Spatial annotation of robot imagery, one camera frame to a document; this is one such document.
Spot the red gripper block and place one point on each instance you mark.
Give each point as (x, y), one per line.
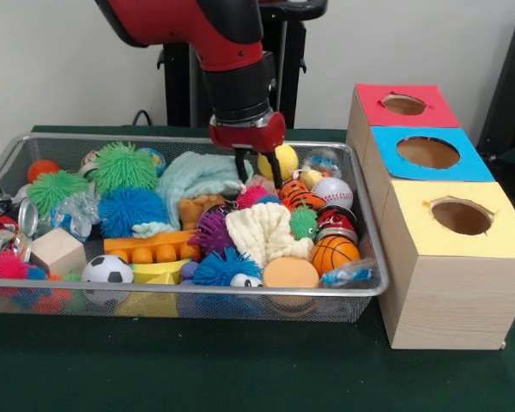
(249, 136)

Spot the mint green cloth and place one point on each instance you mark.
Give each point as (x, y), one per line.
(189, 176)

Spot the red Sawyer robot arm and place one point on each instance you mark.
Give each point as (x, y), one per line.
(236, 77)

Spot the wooden box with three holes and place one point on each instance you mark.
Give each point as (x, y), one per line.
(446, 300)

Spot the plain yellow ball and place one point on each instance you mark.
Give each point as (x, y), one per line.
(288, 155)

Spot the cream waffle cloth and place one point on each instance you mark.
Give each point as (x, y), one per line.
(262, 232)

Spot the toy baseball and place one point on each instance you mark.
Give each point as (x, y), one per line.
(335, 191)

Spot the orange foam disc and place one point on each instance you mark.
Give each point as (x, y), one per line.
(289, 272)

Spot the toy basketball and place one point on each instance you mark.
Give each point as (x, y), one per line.
(335, 255)

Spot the orange toy vehicle with wheels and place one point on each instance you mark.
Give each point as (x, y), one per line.
(154, 242)

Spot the blue spiky ball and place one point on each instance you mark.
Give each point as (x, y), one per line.
(129, 212)

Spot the toy soccer ball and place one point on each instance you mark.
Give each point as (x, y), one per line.
(107, 269)

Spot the dark green table cloth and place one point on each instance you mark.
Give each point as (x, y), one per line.
(197, 369)

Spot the small orange ball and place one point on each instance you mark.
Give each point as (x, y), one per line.
(42, 169)

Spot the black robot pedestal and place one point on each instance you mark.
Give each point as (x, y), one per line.
(294, 77)

